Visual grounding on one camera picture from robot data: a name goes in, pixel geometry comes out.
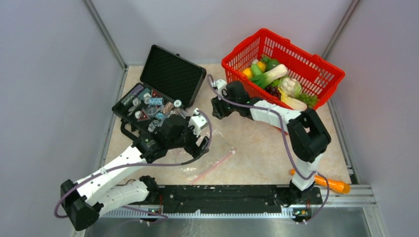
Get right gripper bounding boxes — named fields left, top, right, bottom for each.
left=211, top=90, right=239, bottom=120

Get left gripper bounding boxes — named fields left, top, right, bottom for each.
left=168, top=117, right=210, bottom=159

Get clear zip top bag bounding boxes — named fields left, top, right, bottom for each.
left=168, top=119, right=237, bottom=185

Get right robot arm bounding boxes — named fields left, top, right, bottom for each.
left=209, top=79, right=331, bottom=203

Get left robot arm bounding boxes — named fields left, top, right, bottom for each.
left=54, top=110, right=212, bottom=231

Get green toy cucumber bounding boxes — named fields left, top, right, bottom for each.
left=250, top=63, right=263, bottom=77

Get white dealer button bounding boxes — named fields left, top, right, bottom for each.
left=173, top=99, right=182, bottom=108

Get white green toy leek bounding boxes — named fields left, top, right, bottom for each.
left=250, top=64, right=288, bottom=89

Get red triangle card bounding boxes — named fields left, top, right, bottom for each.
left=135, top=109, right=150, bottom=121

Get purple toy grapes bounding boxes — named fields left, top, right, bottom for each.
left=265, top=85, right=282, bottom=100

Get green toy pepper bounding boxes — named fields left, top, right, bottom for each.
left=261, top=55, right=280, bottom=72

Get black poker chip case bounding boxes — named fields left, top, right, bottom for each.
left=112, top=44, right=207, bottom=141

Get toy cauliflower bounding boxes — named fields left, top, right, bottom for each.
left=279, top=76, right=302, bottom=98

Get green toy grapes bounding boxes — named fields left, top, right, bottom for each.
left=296, top=93, right=319, bottom=108

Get red plastic basket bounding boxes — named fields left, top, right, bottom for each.
left=221, top=28, right=345, bottom=110

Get orange toy carrot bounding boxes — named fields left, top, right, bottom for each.
left=289, top=175, right=350, bottom=196

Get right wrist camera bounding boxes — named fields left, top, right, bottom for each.
left=210, top=79, right=227, bottom=97

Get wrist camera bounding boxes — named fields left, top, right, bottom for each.
left=210, top=79, right=227, bottom=97
left=188, top=108, right=208, bottom=137

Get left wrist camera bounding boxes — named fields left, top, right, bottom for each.
left=188, top=108, right=208, bottom=137

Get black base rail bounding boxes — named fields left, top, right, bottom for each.
left=135, top=185, right=323, bottom=214

